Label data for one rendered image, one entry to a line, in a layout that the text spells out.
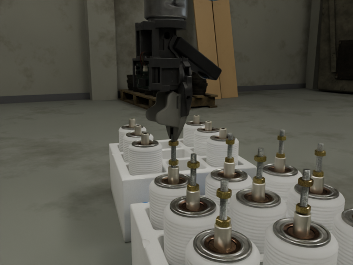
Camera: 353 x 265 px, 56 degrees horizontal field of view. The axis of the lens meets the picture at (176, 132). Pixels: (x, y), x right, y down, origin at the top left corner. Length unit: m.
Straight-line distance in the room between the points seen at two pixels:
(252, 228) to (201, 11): 3.76
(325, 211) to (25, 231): 0.81
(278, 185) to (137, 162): 0.39
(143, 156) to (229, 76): 3.41
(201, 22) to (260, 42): 1.33
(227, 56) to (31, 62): 2.28
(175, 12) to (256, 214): 0.35
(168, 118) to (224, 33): 3.78
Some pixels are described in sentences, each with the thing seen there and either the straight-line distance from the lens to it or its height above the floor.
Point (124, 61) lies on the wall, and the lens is 4.22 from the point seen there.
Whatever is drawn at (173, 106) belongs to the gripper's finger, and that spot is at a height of 0.40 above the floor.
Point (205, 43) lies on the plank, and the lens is 4.10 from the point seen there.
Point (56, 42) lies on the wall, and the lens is 4.08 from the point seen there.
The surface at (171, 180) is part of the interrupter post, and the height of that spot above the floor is 0.26.
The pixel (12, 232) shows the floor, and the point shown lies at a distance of 1.09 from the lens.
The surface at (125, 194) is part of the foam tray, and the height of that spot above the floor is 0.14.
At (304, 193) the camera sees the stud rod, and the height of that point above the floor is 0.31.
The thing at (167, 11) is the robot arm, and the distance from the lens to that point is 0.57.
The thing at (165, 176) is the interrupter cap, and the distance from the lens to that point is 0.67.
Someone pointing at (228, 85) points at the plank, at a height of 0.15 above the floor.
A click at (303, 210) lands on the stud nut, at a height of 0.29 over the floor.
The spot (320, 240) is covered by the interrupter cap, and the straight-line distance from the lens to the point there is 0.49.
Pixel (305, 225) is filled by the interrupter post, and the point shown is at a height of 0.27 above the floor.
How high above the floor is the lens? 0.49
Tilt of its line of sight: 13 degrees down
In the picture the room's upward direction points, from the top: straight up
